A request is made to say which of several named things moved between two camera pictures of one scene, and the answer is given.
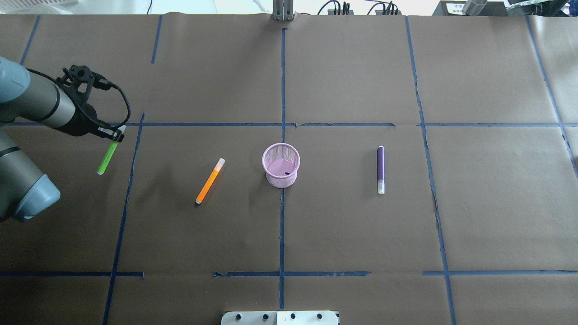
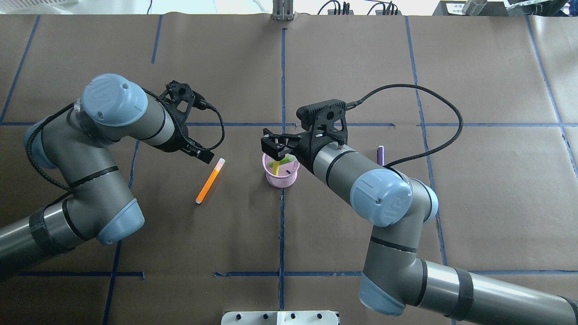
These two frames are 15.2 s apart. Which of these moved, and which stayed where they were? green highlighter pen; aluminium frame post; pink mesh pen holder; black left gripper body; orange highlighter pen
Moved: green highlighter pen; black left gripper body
Stayed: pink mesh pen holder; aluminium frame post; orange highlighter pen
